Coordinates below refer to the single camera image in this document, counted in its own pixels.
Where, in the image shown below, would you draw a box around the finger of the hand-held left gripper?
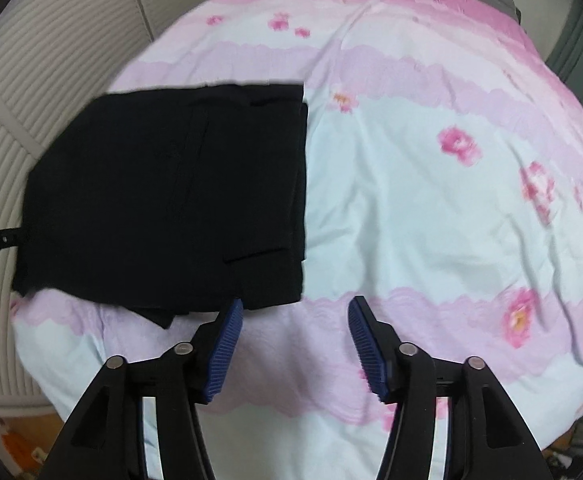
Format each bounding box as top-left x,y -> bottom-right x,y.
0,229 -> 23,260

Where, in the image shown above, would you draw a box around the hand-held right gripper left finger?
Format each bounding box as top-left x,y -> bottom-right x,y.
42,297 -> 245,480

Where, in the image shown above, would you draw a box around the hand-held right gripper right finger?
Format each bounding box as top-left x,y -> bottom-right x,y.
347,296 -> 542,480

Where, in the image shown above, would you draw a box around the black pants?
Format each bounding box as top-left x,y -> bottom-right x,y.
12,81 -> 310,313
139,240 -> 307,330

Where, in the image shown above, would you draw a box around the folded black pants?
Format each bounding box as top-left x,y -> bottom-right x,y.
139,240 -> 307,330

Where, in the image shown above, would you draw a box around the pink floral blanket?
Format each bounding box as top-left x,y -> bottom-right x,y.
9,0 -> 583,456

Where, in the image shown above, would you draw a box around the orange printed box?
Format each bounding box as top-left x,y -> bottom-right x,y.
0,412 -> 60,480

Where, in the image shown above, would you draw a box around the green curtain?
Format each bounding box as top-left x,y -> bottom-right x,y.
545,0 -> 583,87

